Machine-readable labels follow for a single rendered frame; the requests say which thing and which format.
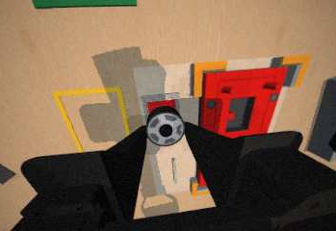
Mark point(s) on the yellow rectangular outline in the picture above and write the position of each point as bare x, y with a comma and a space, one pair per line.
71, 92

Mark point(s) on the green flat rectangle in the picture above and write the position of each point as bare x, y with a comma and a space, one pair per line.
45, 4

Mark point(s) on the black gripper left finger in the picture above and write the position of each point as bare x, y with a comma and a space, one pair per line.
118, 169

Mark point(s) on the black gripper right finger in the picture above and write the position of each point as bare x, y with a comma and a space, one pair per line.
221, 160

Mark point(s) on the black and grey wheel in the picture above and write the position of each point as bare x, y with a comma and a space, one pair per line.
161, 116

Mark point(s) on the red stepped base with black post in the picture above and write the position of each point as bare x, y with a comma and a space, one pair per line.
165, 130

